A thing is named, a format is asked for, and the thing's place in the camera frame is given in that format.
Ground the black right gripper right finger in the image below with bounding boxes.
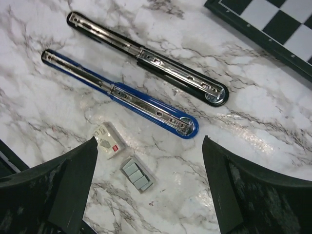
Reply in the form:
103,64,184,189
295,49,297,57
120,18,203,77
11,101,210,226
202,136,312,234

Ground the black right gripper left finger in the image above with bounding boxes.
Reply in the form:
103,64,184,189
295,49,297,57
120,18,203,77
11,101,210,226
0,137,98,234

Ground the white staple box sleeve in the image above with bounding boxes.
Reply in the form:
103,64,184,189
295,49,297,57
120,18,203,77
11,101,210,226
92,122,126,160

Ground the staple tray with staples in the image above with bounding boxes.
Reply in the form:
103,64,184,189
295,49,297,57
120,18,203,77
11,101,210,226
120,156,156,194

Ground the blue and black stapler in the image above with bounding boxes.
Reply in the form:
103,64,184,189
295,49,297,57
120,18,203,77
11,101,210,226
41,49,199,139

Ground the black and grey chessboard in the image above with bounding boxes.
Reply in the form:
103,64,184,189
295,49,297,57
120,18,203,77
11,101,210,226
204,0,312,81

